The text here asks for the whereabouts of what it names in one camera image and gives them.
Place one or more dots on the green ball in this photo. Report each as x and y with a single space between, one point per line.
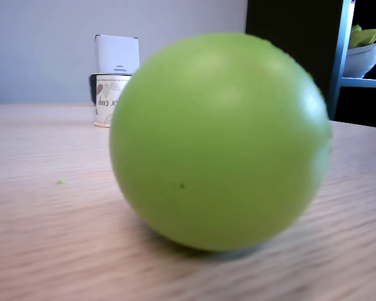
219 144

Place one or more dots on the white leaf-print paper cup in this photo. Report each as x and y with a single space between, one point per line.
108 103

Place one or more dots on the black smartphone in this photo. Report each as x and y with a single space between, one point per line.
91 87

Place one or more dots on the white cardboard box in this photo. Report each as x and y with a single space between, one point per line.
117 53

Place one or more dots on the small green crumb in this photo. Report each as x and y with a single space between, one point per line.
60 181

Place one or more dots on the blue metal shelf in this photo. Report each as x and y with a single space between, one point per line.
341 62

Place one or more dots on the white bowl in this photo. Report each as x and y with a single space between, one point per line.
362 62

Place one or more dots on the green plastic items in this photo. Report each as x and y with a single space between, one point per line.
365 36

